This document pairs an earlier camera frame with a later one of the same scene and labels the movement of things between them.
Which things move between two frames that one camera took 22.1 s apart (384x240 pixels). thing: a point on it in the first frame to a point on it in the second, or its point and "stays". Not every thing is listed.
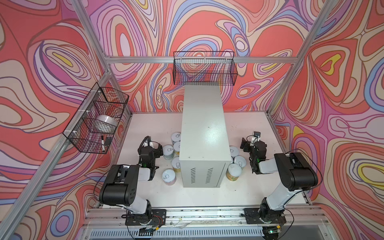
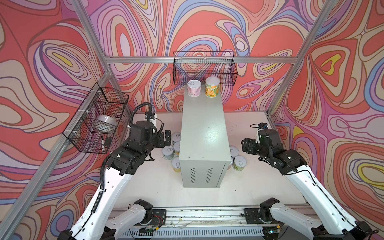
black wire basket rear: [204, 68] stays
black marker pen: [103, 144] stays
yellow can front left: [175, 163] stays
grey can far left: [175, 137] stays
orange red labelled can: [234, 151] to [230, 165]
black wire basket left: [94, 128] stays
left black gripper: [156, 153] to [161, 142]
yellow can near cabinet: [176, 148] stays
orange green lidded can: [233, 172] to [212, 86]
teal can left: [168, 152] stays
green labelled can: [240, 160] stays
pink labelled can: [169, 176] to [194, 88]
